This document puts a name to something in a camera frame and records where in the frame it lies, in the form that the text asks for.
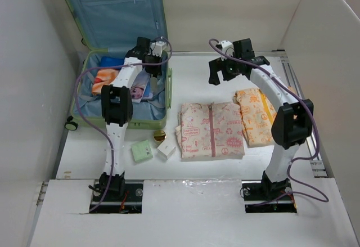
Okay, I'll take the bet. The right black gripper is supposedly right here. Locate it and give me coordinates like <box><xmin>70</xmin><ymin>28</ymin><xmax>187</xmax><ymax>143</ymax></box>
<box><xmin>208</xmin><ymin>52</ymin><xmax>241</xmax><ymax>86</ymax></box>

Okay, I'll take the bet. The blue princess cloth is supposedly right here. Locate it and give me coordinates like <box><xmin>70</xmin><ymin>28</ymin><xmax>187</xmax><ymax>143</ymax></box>
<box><xmin>130</xmin><ymin>70</ymin><xmax>155</xmax><ymax>103</ymax></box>

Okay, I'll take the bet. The blue orange cloth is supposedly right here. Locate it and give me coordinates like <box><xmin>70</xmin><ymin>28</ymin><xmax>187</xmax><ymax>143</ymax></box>
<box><xmin>92</xmin><ymin>56</ymin><xmax>124</xmax><ymax>95</ymax></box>

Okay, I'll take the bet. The small clear perfume bottle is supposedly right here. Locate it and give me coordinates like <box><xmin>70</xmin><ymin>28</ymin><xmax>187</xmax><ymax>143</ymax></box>
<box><xmin>150</xmin><ymin>77</ymin><xmax>158</xmax><ymax>94</ymax></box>

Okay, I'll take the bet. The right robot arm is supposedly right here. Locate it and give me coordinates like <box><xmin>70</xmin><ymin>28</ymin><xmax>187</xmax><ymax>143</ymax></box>
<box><xmin>209</xmin><ymin>39</ymin><xmax>316</xmax><ymax>206</ymax></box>

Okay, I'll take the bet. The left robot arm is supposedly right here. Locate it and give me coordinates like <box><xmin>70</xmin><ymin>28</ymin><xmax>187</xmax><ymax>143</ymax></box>
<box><xmin>98</xmin><ymin>37</ymin><xmax>167</xmax><ymax>202</ymax></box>

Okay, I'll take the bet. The orange cartoon zip hoodie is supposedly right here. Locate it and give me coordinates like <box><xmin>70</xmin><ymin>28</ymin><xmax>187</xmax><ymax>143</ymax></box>
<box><xmin>234</xmin><ymin>88</ymin><xmax>276</xmax><ymax>148</ymax></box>

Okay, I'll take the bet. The pink cartoon zip hoodie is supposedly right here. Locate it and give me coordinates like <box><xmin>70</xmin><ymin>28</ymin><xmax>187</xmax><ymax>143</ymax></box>
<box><xmin>175</xmin><ymin>102</ymin><xmax>245</xmax><ymax>160</ymax></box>

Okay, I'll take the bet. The round gold lid jar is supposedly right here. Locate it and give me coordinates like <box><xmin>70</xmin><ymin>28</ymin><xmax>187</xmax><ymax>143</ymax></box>
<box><xmin>153</xmin><ymin>129</ymin><xmax>167</xmax><ymax>145</ymax></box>

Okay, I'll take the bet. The green suitcase blue lining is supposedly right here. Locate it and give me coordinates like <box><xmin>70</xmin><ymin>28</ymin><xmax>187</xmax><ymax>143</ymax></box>
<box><xmin>65</xmin><ymin>0</ymin><xmax>172</xmax><ymax>131</ymax></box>

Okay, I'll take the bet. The small white box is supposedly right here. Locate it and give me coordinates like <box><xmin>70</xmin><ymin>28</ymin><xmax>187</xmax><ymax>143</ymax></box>
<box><xmin>157</xmin><ymin>139</ymin><xmax>176</xmax><ymax>160</ymax></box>

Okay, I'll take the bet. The light green box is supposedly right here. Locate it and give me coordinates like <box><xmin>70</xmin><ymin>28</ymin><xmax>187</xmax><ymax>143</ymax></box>
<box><xmin>131</xmin><ymin>140</ymin><xmax>153</xmax><ymax>163</ymax></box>

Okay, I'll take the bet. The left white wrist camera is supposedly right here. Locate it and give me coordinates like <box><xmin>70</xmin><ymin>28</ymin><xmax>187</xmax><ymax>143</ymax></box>
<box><xmin>150</xmin><ymin>41</ymin><xmax>167</xmax><ymax>57</ymax></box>

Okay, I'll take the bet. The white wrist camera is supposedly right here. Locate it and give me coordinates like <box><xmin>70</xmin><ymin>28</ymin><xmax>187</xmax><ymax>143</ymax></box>
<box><xmin>218</xmin><ymin>41</ymin><xmax>234</xmax><ymax>60</ymax></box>
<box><xmin>150</xmin><ymin>41</ymin><xmax>167</xmax><ymax>57</ymax></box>

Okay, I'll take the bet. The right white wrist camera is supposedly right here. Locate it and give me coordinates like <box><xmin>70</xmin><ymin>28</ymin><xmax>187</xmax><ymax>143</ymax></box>
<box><xmin>218</xmin><ymin>41</ymin><xmax>234</xmax><ymax>60</ymax></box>

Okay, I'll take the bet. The aluminium rail right side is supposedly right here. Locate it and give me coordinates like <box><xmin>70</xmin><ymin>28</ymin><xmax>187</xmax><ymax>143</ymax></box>
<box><xmin>280</xmin><ymin>51</ymin><xmax>329</xmax><ymax>178</ymax></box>

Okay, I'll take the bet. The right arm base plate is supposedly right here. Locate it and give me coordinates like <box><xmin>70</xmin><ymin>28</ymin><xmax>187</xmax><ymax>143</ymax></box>
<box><xmin>240</xmin><ymin>181</ymin><xmax>297</xmax><ymax>213</ymax></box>

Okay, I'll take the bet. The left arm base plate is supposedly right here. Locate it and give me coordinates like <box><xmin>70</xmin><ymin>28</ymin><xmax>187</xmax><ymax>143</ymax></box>
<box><xmin>89</xmin><ymin>181</ymin><xmax>143</xmax><ymax>214</ymax></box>

